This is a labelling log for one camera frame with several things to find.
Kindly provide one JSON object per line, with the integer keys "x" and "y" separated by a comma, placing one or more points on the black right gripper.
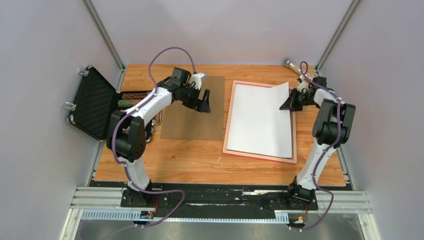
{"x": 290, "y": 103}

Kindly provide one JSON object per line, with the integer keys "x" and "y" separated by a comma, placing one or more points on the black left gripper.
{"x": 202, "y": 106}

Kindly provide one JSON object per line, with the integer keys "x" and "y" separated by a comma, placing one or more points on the brown cardboard backing board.
{"x": 180, "y": 122}

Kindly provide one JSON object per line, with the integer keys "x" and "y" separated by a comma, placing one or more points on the city buildings photo print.
{"x": 261, "y": 119}

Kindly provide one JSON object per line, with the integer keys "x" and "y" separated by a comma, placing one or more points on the wooden picture frame pink inlay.
{"x": 228, "y": 132}

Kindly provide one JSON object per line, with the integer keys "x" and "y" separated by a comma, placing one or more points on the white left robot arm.
{"x": 126, "y": 136}

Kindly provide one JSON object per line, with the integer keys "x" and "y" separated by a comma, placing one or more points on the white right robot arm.
{"x": 331, "y": 129}

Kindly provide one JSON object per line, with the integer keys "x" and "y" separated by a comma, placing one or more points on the glittery silver tube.
{"x": 311, "y": 72}

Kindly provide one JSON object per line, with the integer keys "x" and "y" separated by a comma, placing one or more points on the black poker chip case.
{"x": 95, "y": 101}

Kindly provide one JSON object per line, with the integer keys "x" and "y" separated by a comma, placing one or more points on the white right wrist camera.
{"x": 303, "y": 85}

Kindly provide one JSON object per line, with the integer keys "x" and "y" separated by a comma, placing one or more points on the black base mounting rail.
{"x": 219, "y": 201}

